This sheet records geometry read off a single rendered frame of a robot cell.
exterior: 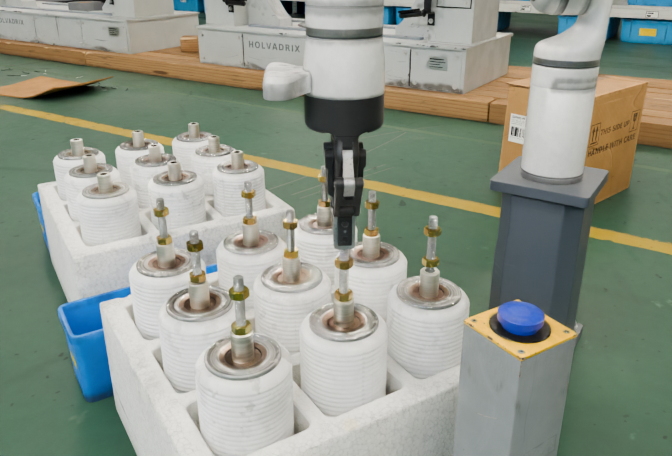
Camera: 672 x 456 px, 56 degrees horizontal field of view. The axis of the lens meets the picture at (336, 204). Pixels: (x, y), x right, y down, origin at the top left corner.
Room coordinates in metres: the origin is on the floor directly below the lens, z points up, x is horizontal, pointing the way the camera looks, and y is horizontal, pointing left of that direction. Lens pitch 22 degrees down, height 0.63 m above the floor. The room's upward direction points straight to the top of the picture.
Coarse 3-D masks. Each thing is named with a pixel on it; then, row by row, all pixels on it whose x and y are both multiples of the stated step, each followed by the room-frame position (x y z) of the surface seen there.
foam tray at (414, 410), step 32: (128, 320) 0.71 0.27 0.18; (128, 352) 0.64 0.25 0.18; (160, 352) 0.65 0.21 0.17; (128, 384) 0.65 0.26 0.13; (160, 384) 0.58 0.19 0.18; (416, 384) 0.58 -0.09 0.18; (448, 384) 0.58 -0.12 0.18; (128, 416) 0.67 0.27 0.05; (160, 416) 0.53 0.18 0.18; (192, 416) 0.55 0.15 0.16; (320, 416) 0.52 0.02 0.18; (352, 416) 0.52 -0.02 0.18; (384, 416) 0.53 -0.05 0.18; (416, 416) 0.55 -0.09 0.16; (448, 416) 0.57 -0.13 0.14; (160, 448) 0.54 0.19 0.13; (192, 448) 0.48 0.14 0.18; (288, 448) 0.48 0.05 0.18; (320, 448) 0.48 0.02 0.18; (352, 448) 0.50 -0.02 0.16; (384, 448) 0.53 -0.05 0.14; (416, 448) 0.55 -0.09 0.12; (448, 448) 0.57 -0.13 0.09
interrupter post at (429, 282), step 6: (420, 270) 0.65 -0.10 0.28; (438, 270) 0.65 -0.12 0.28; (420, 276) 0.65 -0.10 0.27; (426, 276) 0.64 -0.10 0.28; (432, 276) 0.64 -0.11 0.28; (438, 276) 0.65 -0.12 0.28; (420, 282) 0.65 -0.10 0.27; (426, 282) 0.64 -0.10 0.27; (432, 282) 0.64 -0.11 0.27; (438, 282) 0.65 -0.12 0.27; (420, 288) 0.65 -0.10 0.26; (426, 288) 0.64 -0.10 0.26; (432, 288) 0.64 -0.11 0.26; (438, 288) 0.65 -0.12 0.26; (420, 294) 0.65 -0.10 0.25; (426, 294) 0.64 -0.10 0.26; (432, 294) 0.64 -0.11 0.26
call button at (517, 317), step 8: (504, 304) 0.49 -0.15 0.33; (512, 304) 0.49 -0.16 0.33; (520, 304) 0.49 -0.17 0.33; (528, 304) 0.49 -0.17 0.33; (504, 312) 0.48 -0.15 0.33; (512, 312) 0.48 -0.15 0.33; (520, 312) 0.48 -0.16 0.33; (528, 312) 0.48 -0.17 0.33; (536, 312) 0.48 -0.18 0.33; (504, 320) 0.47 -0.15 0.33; (512, 320) 0.47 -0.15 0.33; (520, 320) 0.47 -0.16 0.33; (528, 320) 0.47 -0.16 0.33; (536, 320) 0.47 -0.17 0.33; (544, 320) 0.48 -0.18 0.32; (504, 328) 0.48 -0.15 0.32; (512, 328) 0.47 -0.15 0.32; (520, 328) 0.46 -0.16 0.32; (528, 328) 0.46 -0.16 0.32; (536, 328) 0.47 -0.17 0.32
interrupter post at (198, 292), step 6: (204, 282) 0.62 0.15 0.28; (192, 288) 0.62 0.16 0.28; (198, 288) 0.62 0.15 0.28; (204, 288) 0.62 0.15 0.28; (192, 294) 0.62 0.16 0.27; (198, 294) 0.62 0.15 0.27; (204, 294) 0.62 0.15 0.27; (192, 300) 0.62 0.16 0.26; (198, 300) 0.62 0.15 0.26; (204, 300) 0.62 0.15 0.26; (192, 306) 0.62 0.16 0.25; (198, 306) 0.62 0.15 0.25; (204, 306) 0.62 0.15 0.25
